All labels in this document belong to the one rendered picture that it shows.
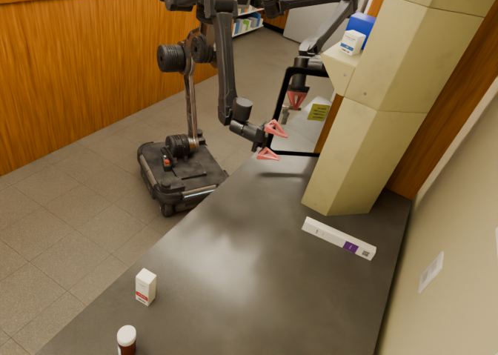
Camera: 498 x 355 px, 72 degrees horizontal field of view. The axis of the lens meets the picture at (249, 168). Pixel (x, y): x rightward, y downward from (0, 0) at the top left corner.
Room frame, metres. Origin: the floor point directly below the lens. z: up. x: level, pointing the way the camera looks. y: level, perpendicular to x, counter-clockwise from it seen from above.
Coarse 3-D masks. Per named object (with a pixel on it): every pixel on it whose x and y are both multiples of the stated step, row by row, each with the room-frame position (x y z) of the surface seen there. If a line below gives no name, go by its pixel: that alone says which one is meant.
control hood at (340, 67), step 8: (336, 48) 1.17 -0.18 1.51; (328, 56) 1.07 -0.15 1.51; (336, 56) 1.08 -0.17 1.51; (344, 56) 1.10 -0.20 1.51; (352, 56) 1.12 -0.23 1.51; (360, 56) 1.14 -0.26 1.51; (328, 64) 1.06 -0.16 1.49; (336, 64) 1.05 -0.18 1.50; (344, 64) 1.05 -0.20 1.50; (352, 64) 1.04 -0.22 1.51; (328, 72) 1.06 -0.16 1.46; (336, 72) 1.05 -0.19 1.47; (344, 72) 1.04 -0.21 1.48; (352, 72) 1.04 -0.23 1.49; (336, 80) 1.05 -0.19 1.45; (344, 80) 1.04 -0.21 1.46; (336, 88) 1.05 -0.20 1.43; (344, 88) 1.04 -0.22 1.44
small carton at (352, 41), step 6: (348, 30) 1.17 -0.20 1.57; (354, 30) 1.19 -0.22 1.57; (348, 36) 1.15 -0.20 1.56; (354, 36) 1.14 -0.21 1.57; (360, 36) 1.14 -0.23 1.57; (342, 42) 1.15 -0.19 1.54; (348, 42) 1.14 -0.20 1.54; (354, 42) 1.13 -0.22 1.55; (360, 42) 1.15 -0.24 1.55; (342, 48) 1.15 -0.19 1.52; (348, 48) 1.14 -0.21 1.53; (354, 48) 1.13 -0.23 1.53; (360, 48) 1.17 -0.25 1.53; (348, 54) 1.13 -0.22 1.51; (354, 54) 1.14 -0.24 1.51
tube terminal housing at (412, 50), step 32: (384, 0) 1.03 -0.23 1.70; (384, 32) 1.02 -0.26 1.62; (416, 32) 1.00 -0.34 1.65; (448, 32) 1.04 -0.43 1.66; (384, 64) 1.01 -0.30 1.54; (416, 64) 1.02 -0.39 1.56; (448, 64) 1.07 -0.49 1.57; (352, 96) 1.03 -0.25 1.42; (384, 96) 1.00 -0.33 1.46; (416, 96) 1.04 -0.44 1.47; (352, 128) 1.01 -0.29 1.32; (384, 128) 1.02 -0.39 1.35; (416, 128) 1.07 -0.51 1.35; (320, 160) 1.03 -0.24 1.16; (352, 160) 1.00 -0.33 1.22; (384, 160) 1.05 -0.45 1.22; (320, 192) 1.02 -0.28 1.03; (352, 192) 1.02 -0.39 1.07
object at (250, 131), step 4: (248, 124) 1.04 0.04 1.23; (252, 124) 1.05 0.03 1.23; (264, 124) 1.03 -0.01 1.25; (244, 128) 1.02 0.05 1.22; (248, 128) 1.02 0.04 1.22; (252, 128) 1.02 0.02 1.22; (256, 128) 1.02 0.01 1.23; (260, 128) 0.99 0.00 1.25; (244, 132) 1.01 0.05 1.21; (248, 132) 1.01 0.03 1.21; (252, 132) 1.01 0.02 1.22; (256, 132) 0.99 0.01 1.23; (244, 136) 1.02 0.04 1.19; (248, 136) 1.01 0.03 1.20; (252, 136) 1.00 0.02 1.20; (264, 136) 1.03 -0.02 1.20; (252, 140) 1.00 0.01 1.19; (256, 144) 1.00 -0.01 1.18; (252, 148) 0.99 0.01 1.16
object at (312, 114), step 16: (304, 80) 1.25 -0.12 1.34; (320, 80) 1.27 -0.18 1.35; (288, 96) 1.24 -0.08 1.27; (304, 96) 1.26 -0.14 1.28; (320, 96) 1.28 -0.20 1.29; (336, 96) 1.30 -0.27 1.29; (304, 112) 1.27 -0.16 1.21; (320, 112) 1.29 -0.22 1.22; (336, 112) 1.31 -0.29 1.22; (288, 128) 1.25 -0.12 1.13; (304, 128) 1.27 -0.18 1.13; (320, 128) 1.30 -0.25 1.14; (272, 144) 1.24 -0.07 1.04; (288, 144) 1.26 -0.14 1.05; (304, 144) 1.28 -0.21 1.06; (320, 144) 1.31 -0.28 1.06
